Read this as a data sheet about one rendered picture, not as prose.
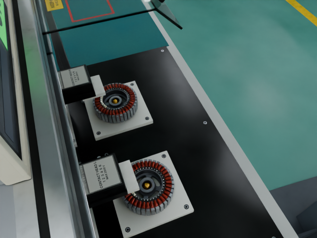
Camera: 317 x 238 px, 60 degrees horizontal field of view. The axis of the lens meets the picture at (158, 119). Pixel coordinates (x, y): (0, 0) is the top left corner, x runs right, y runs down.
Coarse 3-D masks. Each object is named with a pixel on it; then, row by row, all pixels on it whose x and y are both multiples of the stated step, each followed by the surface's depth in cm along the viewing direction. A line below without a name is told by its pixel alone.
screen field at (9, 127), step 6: (0, 48) 28; (0, 54) 27; (6, 54) 29; (6, 60) 29; (6, 66) 28; (6, 72) 27; (6, 78) 27; (6, 84) 26; (6, 90) 25; (6, 96) 25; (6, 102) 24; (6, 108) 24; (6, 114) 23; (6, 120) 23; (6, 126) 22; (12, 126) 24; (6, 132) 22; (12, 132) 23; (12, 138) 23
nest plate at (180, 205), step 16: (160, 160) 63; (144, 176) 60; (176, 176) 60; (176, 192) 58; (128, 208) 56; (176, 208) 56; (192, 208) 56; (128, 224) 54; (144, 224) 54; (160, 224) 55
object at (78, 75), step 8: (64, 72) 60; (72, 72) 60; (80, 72) 60; (88, 72) 60; (64, 80) 59; (72, 80) 59; (80, 80) 59; (88, 80) 59; (96, 80) 64; (64, 88) 57; (72, 88) 57; (80, 88) 58; (88, 88) 59; (96, 88) 63; (72, 96) 59; (80, 96) 60; (88, 96) 60; (96, 96) 62
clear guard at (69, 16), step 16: (64, 0) 51; (80, 0) 51; (96, 0) 51; (112, 0) 51; (128, 0) 51; (144, 0) 51; (48, 16) 48; (64, 16) 48; (80, 16) 48; (96, 16) 48; (112, 16) 48; (128, 16) 48; (48, 32) 45
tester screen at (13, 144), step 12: (0, 60) 27; (0, 72) 25; (0, 84) 24; (0, 96) 23; (12, 96) 27; (0, 108) 22; (12, 108) 26; (0, 120) 22; (12, 120) 25; (12, 144) 23
